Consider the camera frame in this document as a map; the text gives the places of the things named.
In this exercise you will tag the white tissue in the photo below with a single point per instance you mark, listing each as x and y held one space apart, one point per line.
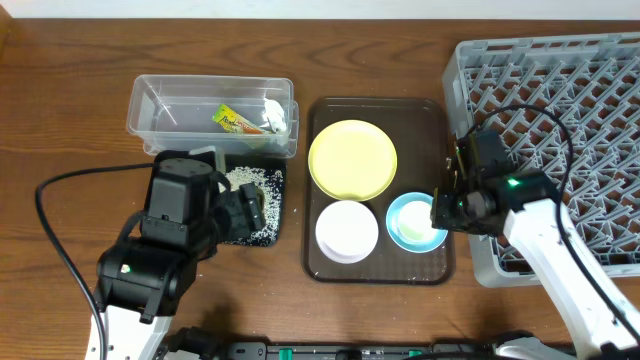
274 114

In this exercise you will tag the blue bowl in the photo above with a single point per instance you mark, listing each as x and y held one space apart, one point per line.
392 224

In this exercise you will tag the white bowl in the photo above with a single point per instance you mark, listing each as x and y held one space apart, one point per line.
346 232

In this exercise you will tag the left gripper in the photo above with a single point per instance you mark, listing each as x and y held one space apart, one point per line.
240 211

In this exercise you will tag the pale green cup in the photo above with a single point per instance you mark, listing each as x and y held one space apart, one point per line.
414 222

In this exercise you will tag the black plastic bin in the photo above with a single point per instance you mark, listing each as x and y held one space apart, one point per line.
232 161

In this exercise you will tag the grey dishwasher rack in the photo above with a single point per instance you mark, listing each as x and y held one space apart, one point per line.
569 106

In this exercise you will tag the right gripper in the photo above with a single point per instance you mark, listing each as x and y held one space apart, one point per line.
445 212

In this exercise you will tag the green snack wrapper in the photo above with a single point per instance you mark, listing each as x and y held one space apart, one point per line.
233 122

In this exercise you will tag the food scraps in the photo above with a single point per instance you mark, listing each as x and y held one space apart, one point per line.
271 183

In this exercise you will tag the clear plastic bin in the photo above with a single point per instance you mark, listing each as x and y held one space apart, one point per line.
174 112

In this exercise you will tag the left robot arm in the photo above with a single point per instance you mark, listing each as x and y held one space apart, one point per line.
190 209

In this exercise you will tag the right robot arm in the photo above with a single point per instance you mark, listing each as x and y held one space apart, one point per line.
527 209

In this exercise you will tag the yellow plate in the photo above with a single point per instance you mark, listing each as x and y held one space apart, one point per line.
352 160

